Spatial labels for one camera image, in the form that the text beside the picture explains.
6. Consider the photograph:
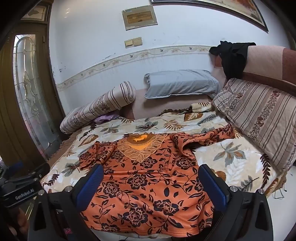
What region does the small framed wall picture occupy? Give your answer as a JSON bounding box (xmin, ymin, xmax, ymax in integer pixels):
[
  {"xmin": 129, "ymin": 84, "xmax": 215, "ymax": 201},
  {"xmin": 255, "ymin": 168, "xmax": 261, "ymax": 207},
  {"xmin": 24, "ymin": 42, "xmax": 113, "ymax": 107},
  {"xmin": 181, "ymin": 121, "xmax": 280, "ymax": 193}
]
[{"xmin": 122, "ymin": 5, "xmax": 158, "ymax": 31}]

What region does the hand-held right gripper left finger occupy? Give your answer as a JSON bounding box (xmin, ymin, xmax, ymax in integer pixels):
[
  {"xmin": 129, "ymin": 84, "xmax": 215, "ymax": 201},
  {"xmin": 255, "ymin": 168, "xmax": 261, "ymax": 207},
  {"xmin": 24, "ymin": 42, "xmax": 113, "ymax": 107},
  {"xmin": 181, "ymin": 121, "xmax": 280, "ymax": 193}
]
[{"xmin": 28, "ymin": 164, "xmax": 104, "ymax": 241}]

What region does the black garment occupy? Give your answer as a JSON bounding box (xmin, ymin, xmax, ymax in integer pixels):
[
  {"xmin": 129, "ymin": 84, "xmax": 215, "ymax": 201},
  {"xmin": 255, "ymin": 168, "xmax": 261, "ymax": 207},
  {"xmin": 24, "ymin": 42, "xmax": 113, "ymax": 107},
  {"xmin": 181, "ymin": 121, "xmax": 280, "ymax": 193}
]
[{"xmin": 209, "ymin": 40, "xmax": 257, "ymax": 80}]

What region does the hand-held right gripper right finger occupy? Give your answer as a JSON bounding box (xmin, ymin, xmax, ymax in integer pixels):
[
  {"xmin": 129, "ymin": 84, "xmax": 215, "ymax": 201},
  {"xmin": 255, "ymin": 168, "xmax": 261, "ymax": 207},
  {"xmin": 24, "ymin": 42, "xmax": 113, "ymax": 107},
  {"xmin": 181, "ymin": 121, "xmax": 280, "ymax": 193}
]
[{"xmin": 198, "ymin": 164, "xmax": 273, "ymax": 241}]

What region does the striped bolster pillow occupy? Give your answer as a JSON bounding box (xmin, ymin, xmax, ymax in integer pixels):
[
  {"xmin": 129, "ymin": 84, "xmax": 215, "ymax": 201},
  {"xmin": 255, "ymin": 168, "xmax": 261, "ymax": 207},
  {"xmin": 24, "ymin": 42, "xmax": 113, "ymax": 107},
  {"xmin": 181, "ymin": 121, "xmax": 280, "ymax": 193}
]
[{"xmin": 60, "ymin": 81, "xmax": 137, "ymax": 134}]

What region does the orange floral shirt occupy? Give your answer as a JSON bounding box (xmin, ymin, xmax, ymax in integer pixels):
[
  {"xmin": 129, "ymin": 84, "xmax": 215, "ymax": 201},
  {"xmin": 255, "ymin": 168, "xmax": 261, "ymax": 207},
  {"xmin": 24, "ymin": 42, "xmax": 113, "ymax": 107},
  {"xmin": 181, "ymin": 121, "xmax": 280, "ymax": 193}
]
[{"xmin": 79, "ymin": 123, "xmax": 236, "ymax": 238}]

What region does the black cable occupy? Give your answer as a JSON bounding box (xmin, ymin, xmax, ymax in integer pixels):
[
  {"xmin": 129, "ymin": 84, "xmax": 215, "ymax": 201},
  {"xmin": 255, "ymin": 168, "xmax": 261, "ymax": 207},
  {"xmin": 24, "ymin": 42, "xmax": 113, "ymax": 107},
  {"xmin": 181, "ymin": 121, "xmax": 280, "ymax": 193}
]
[{"xmin": 273, "ymin": 185, "xmax": 287, "ymax": 200}]

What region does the purple cloth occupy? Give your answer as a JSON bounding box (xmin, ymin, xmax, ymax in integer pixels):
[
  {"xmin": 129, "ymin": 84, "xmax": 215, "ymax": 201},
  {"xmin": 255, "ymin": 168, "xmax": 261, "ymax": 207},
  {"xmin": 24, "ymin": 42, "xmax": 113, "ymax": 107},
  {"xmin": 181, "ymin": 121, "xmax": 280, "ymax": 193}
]
[{"xmin": 94, "ymin": 113, "xmax": 118, "ymax": 124}]

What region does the large framed wall picture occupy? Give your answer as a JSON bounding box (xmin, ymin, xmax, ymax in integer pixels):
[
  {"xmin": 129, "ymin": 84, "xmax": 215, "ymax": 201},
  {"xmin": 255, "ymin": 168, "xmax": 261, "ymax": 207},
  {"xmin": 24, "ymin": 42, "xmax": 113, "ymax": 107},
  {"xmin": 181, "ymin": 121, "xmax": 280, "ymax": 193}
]
[{"xmin": 150, "ymin": 0, "xmax": 269, "ymax": 32}]

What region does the person's left hand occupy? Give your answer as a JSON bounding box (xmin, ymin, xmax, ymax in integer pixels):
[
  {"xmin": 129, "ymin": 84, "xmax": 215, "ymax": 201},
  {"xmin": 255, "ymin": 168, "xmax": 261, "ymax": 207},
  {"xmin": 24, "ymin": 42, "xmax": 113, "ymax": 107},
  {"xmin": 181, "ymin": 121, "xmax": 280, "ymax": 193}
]
[{"xmin": 18, "ymin": 208, "xmax": 30, "ymax": 233}]

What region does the leaf print blanket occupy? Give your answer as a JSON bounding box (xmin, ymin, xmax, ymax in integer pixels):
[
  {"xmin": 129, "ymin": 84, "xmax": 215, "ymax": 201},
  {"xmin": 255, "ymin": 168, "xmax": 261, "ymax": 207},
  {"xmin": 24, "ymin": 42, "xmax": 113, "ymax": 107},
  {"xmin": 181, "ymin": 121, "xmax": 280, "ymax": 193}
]
[{"xmin": 40, "ymin": 102, "xmax": 287, "ymax": 200}]

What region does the pink padded bed frame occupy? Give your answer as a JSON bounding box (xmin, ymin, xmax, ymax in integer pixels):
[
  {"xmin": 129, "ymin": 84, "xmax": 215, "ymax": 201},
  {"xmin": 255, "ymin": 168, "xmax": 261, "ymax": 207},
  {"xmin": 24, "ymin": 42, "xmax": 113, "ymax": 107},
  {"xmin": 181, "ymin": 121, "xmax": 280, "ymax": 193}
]
[{"xmin": 119, "ymin": 45, "xmax": 296, "ymax": 120}]

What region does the grey pillow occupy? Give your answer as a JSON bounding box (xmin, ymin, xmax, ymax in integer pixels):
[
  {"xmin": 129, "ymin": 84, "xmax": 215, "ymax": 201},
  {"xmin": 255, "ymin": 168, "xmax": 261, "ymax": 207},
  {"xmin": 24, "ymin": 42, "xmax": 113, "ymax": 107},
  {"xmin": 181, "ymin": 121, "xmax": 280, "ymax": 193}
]
[{"xmin": 144, "ymin": 69, "xmax": 221, "ymax": 100}]

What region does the wooden door with glass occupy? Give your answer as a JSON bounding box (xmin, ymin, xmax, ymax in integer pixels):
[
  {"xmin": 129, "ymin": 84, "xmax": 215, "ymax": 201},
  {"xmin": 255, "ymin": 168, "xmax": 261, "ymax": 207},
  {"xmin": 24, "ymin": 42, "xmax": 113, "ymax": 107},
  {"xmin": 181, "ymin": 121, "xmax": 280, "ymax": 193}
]
[{"xmin": 0, "ymin": 2, "xmax": 66, "ymax": 167}]

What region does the striped folded blanket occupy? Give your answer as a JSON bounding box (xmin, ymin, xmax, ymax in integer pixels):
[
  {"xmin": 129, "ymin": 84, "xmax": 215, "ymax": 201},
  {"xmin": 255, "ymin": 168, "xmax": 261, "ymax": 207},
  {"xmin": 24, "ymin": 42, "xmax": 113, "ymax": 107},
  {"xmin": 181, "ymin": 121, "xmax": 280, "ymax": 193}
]
[{"xmin": 211, "ymin": 77, "xmax": 296, "ymax": 173}]

